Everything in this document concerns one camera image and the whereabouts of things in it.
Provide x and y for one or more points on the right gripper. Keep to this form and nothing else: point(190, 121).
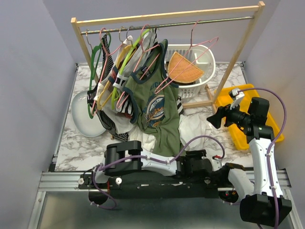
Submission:
point(216, 119)

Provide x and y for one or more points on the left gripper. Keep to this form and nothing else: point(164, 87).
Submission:
point(198, 154)

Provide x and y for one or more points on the white tank top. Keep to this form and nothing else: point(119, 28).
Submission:
point(191, 126)

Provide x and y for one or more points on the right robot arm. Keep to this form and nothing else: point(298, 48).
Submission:
point(262, 201)

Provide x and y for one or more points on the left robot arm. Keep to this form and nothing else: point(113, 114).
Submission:
point(129, 157)

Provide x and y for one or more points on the striped cloth right of top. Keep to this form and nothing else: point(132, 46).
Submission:
point(180, 107)

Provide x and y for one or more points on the white cloth under green top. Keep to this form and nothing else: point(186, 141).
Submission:
point(145, 138)

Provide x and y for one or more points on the green graphic tank top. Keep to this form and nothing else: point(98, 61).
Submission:
point(155, 102)

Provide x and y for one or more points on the pink hanger under green top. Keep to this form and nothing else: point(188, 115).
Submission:
point(136, 56)

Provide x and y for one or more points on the lime green plastic hanger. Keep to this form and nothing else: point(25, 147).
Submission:
point(123, 52)

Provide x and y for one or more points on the black white striped top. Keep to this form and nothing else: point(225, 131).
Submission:
point(100, 92)

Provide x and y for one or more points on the pink hanger at left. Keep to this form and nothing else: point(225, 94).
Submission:
point(104, 66)

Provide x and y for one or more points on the yellow plastic tray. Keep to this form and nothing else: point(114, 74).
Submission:
point(239, 139)

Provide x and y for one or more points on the orange woven fan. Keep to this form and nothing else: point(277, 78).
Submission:
point(182, 70)

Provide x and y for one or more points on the white plastic laundry basket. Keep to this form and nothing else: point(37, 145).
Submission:
point(206, 63)

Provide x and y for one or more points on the white oval plate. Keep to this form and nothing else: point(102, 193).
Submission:
point(85, 125)

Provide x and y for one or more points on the metal hanging rod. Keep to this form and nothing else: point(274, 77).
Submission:
point(159, 26)

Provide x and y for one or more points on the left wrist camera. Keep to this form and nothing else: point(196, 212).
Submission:
point(216, 163)

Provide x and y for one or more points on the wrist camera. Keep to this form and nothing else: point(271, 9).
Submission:
point(216, 163)
point(237, 96)

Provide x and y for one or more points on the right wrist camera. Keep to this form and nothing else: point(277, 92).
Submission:
point(237, 96)

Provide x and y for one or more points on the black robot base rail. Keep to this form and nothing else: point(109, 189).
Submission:
point(152, 185)

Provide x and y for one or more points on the empty pink wire hanger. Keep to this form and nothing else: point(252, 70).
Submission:
point(167, 81)

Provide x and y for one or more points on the wooden clothes rack frame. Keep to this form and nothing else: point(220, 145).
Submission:
point(256, 9)

